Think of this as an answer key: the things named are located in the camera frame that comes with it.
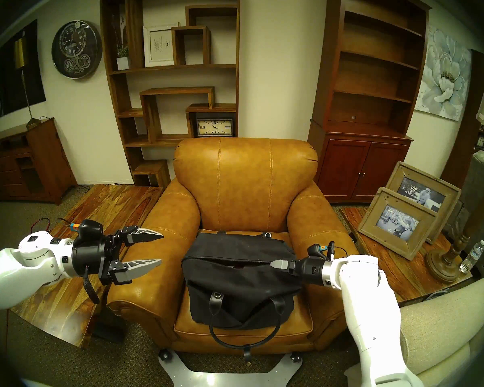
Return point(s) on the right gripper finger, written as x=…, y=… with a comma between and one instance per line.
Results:
x=282, y=268
x=280, y=263

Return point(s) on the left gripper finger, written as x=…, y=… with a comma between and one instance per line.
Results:
x=139, y=267
x=141, y=236

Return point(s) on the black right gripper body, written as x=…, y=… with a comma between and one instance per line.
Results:
x=306, y=270

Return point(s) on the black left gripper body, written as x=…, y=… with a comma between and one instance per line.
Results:
x=90, y=257

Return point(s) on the black canvas zipper bag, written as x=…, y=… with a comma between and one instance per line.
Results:
x=234, y=293

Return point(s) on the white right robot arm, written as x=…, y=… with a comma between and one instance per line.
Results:
x=367, y=305

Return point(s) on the open wooden shelf unit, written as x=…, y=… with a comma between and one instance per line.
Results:
x=151, y=112

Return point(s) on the rustic wooden coffee table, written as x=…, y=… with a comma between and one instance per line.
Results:
x=105, y=209

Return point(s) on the rustic wooden side table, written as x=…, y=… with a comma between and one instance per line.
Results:
x=391, y=273

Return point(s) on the tan leather armchair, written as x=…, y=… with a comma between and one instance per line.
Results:
x=246, y=176

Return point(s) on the brown wooden sideboard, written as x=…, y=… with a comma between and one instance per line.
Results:
x=48, y=160

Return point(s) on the dark red bookcase cabinet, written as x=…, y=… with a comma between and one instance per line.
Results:
x=359, y=168

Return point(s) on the rectangular wooden table clock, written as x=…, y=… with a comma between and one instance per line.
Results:
x=214, y=127

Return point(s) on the turned wooden table lamp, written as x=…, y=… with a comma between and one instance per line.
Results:
x=443, y=267

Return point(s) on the beige fabric sofa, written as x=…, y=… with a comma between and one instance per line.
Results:
x=455, y=321

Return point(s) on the clear plastic water bottle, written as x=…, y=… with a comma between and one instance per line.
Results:
x=471, y=259

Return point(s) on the small potted plant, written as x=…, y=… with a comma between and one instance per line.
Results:
x=123, y=63

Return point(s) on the grey upholstered chair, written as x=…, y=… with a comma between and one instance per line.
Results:
x=474, y=188

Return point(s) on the white framed certificate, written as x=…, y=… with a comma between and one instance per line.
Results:
x=159, y=45

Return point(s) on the tall gold shade lamp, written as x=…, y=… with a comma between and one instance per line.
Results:
x=20, y=53

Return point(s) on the white flower painting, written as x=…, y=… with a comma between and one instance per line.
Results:
x=441, y=73

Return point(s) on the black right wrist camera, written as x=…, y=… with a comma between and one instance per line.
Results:
x=318, y=251

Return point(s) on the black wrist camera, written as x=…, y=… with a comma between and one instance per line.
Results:
x=318, y=251
x=90, y=229

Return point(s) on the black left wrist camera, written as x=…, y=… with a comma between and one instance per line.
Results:
x=90, y=229

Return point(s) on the small wooden picture frame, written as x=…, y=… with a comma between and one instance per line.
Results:
x=373, y=217

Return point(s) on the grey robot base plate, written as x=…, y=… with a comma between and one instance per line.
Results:
x=226, y=378

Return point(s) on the large wooden picture frame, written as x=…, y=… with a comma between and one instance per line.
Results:
x=443, y=182

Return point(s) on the black zebra wall picture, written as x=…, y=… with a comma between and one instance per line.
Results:
x=4, y=84

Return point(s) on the round black wall clock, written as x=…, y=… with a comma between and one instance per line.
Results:
x=76, y=49

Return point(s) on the dark wooden door frame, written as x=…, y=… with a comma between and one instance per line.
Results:
x=466, y=128

